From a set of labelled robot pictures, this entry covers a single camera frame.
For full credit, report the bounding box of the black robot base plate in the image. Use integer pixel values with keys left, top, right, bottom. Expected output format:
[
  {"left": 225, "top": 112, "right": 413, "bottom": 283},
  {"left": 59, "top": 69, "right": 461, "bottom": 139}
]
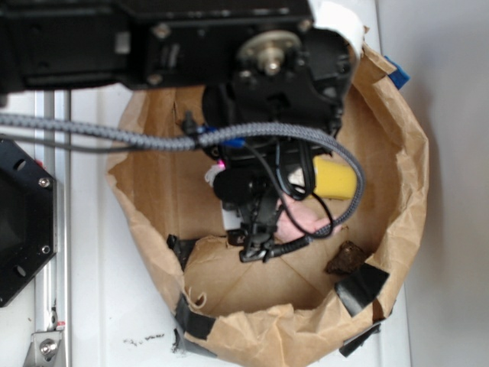
[{"left": 1, "top": 136, "right": 53, "bottom": 307}]

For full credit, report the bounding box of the blue tape piece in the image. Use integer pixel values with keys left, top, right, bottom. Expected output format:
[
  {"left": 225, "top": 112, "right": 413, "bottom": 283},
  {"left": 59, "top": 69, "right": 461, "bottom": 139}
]
[{"left": 384, "top": 55, "right": 410, "bottom": 90}]

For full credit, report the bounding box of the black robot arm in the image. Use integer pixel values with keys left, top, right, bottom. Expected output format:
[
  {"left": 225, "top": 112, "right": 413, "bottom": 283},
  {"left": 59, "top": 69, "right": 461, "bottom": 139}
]
[{"left": 1, "top": 1, "right": 364, "bottom": 262}]

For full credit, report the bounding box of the pink plush bunny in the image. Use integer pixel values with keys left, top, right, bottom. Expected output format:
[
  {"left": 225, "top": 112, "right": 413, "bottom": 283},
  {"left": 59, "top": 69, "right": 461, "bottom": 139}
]
[{"left": 275, "top": 196, "right": 330, "bottom": 243}]

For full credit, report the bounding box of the dark brown lump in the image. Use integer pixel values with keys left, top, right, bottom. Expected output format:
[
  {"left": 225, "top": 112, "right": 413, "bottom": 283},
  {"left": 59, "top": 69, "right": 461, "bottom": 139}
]
[{"left": 325, "top": 241, "right": 369, "bottom": 275}]

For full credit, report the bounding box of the aluminium rail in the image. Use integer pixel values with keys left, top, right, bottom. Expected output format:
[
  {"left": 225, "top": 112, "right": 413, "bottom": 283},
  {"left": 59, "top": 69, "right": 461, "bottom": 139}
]
[{"left": 33, "top": 89, "right": 72, "bottom": 367}]

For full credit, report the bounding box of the brown paper bag bin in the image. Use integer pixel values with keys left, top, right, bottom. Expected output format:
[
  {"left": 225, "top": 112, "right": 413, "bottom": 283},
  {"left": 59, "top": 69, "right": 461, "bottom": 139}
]
[{"left": 107, "top": 46, "right": 429, "bottom": 366}]

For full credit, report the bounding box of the metal corner bracket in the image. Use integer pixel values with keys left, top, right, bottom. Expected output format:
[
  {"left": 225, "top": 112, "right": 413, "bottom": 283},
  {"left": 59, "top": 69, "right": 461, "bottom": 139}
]
[{"left": 23, "top": 331, "right": 65, "bottom": 367}]

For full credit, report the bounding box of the yellow sponge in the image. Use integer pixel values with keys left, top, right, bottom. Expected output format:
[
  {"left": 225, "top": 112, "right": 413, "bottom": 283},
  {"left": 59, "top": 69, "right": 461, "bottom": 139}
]
[{"left": 313, "top": 157, "right": 357, "bottom": 200}]

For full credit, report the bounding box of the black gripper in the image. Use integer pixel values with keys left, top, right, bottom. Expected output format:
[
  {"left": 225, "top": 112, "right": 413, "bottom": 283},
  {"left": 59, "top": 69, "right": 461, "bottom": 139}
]
[{"left": 199, "top": 0, "right": 366, "bottom": 265}]

